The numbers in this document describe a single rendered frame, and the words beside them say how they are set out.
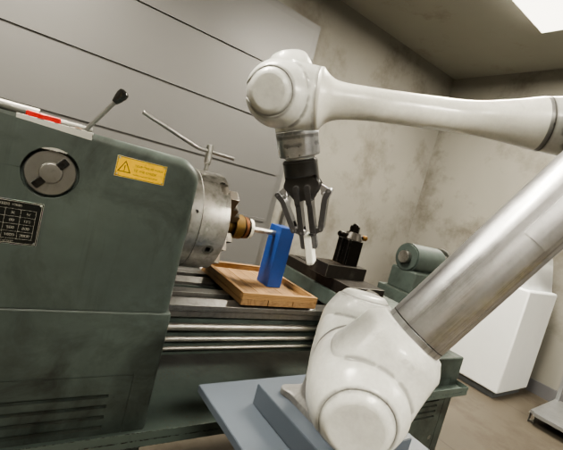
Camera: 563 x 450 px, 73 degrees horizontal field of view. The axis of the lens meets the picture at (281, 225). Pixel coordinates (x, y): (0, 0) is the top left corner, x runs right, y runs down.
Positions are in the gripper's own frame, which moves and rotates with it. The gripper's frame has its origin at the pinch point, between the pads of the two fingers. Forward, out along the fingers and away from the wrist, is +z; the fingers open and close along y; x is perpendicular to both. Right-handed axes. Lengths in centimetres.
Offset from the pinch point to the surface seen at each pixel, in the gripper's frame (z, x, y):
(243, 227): 2.9, 33.4, -31.8
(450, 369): 91, 92, 35
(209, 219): -4.8, 14.0, -32.6
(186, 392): 50, 8, -48
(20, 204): -19, -25, -51
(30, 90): -72, 115, -205
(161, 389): 47, 5, -55
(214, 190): -12.1, 19.3, -32.7
